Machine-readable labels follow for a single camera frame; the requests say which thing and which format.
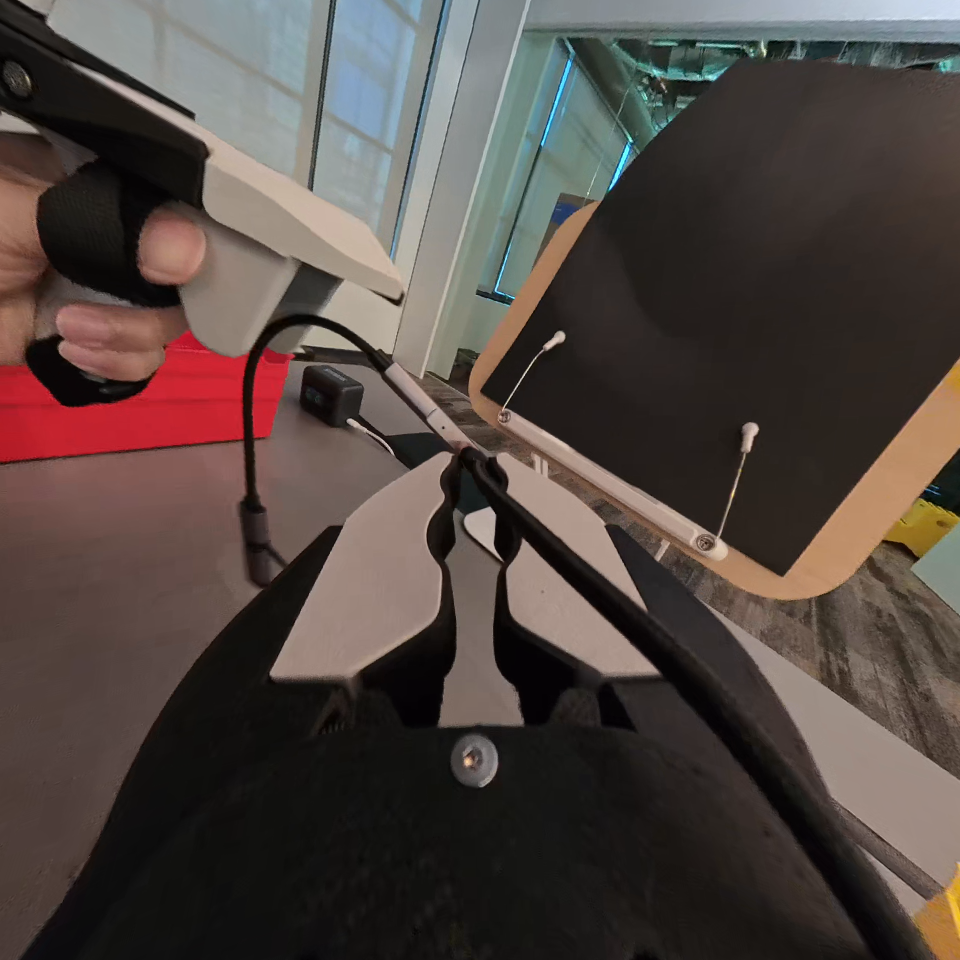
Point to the red plastic bin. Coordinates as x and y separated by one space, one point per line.
150 420

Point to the cardboard box with blue label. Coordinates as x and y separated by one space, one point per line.
574 210

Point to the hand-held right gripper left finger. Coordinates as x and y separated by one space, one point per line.
375 585

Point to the grey usb hub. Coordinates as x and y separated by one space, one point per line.
420 401

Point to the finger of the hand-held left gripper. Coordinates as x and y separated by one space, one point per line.
300 225

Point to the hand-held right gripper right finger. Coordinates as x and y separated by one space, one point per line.
570 600

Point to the dark phone on table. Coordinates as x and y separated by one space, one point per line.
420 448

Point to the black charger cube with display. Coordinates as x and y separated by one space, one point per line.
330 394

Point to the person's left hand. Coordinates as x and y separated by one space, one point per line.
19 225

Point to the wooden board with black panel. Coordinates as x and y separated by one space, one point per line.
750 300

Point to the large window with blinds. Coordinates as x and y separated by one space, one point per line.
360 112

